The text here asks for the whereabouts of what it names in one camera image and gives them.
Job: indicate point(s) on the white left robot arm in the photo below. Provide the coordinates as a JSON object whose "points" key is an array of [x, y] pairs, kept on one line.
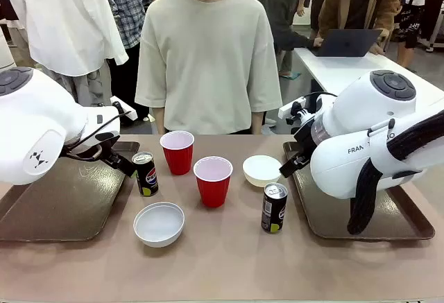
{"points": [[34, 126]]}

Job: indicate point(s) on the person in beige t-shirt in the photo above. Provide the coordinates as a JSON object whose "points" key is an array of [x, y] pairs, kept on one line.
{"points": [[208, 60]]}

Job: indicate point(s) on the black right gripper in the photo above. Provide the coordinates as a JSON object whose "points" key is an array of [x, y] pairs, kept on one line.
{"points": [[304, 143]]}

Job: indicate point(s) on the white plastic bowl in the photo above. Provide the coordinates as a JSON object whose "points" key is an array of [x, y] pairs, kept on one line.
{"points": [[159, 225]]}

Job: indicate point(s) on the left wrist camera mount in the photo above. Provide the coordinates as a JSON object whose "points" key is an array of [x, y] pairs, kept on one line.
{"points": [[123, 107]]}

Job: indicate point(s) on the white side table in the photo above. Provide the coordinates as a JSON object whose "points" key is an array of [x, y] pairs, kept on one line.
{"points": [[333, 70]]}

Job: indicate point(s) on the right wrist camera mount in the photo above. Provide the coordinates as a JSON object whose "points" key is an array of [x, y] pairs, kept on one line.
{"points": [[295, 107]]}

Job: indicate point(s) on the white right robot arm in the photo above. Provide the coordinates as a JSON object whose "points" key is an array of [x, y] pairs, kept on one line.
{"points": [[360, 115]]}

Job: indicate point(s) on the bystander in black printed shorts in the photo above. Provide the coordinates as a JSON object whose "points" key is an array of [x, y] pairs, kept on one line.
{"points": [[414, 11]]}

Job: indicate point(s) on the bystander in grey jacket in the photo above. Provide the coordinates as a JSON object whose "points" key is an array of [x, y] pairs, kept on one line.
{"points": [[282, 11]]}

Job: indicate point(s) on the bystander in brown jacket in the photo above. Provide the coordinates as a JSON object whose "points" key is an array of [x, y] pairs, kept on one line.
{"points": [[360, 5]]}

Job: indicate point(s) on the red plastic cup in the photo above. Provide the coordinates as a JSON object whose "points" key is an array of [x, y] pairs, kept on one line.
{"points": [[212, 187], [177, 157]]}

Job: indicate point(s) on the person's left forearm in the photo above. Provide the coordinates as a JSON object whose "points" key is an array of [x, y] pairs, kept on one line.
{"points": [[257, 122]]}

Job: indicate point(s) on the black soda can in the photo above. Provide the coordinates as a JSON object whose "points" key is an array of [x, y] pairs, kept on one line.
{"points": [[147, 176], [274, 209]]}

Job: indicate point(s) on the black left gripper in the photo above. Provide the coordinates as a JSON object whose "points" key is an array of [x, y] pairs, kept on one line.
{"points": [[104, 143]]}

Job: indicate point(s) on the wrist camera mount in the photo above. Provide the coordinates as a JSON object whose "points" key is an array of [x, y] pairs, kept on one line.
{"points": [[123, 107], [295, 107]]}

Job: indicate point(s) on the person's right forearm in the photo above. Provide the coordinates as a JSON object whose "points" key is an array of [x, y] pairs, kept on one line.
{"points": [[159, 121]]}

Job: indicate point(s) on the cream plastic bowl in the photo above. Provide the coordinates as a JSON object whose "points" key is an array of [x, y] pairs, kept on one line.
{"points": [[260, 173]]}

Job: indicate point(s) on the bystander in plaid shirt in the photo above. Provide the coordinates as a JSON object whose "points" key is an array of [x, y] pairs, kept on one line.
{"points": [[130, 5]]}

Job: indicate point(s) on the bystander in white shirt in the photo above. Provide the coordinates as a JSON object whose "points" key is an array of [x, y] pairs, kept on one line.
{"points": [[69, 22]]}

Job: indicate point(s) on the brown plastic tray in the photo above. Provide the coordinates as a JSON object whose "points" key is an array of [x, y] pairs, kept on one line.
{"points": [[66, 195], [329, 209]]}

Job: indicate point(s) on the dark open laptop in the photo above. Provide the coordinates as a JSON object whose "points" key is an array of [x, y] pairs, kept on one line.
{"points": [[347, 43]]}

